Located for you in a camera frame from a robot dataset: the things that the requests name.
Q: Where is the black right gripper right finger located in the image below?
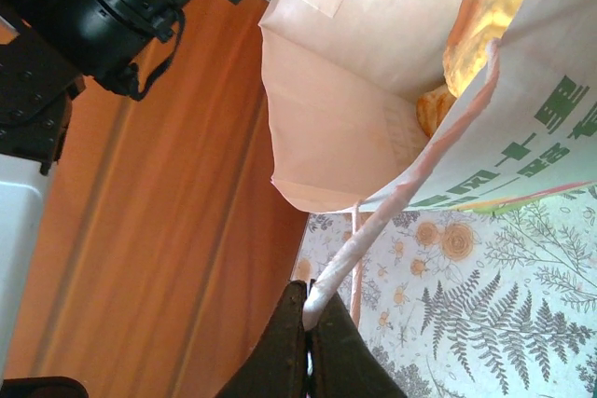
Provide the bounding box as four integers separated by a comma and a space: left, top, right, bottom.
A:
308, 295, 408, 398

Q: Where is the ridged pale fake croissant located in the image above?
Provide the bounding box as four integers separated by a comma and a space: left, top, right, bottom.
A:
415, 84, 457, 139

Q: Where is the thin black cable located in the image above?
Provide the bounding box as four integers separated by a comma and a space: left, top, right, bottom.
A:
130, 6, 187, 102

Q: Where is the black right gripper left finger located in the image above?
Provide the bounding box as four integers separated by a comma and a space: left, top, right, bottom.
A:
215, 279, 312, 398

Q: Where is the golden fake croissant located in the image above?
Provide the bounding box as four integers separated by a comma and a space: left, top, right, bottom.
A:
441, 0, 534, 97

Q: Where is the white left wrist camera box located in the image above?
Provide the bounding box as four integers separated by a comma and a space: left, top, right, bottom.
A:
0, 151, 53, 374

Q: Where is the illustrated white paper bag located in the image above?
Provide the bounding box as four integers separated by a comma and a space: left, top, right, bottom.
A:
257, 0, 597, 329

